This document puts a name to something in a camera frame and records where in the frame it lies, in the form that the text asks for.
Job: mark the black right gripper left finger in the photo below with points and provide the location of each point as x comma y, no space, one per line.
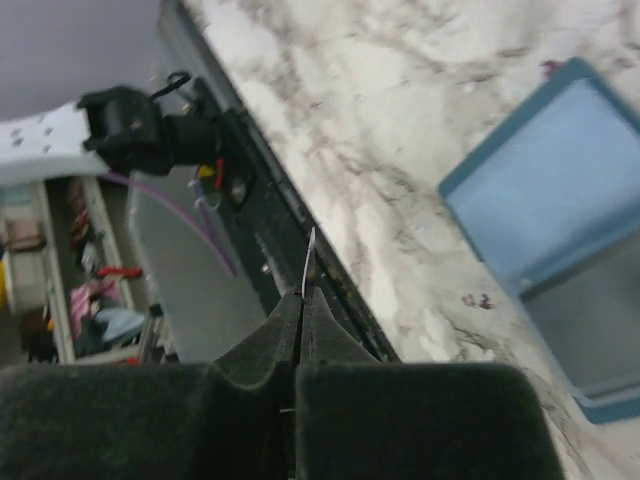
218,420

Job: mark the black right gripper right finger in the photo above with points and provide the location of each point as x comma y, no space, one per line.
357,418

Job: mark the thin white card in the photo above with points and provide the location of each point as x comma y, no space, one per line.
309,269

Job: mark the blue leather card holder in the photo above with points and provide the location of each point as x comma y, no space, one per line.
554,185

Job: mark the black VIP card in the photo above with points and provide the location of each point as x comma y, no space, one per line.
588,318

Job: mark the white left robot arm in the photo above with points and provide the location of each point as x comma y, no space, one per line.
119,129

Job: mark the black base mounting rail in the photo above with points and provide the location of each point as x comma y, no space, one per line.
265,218

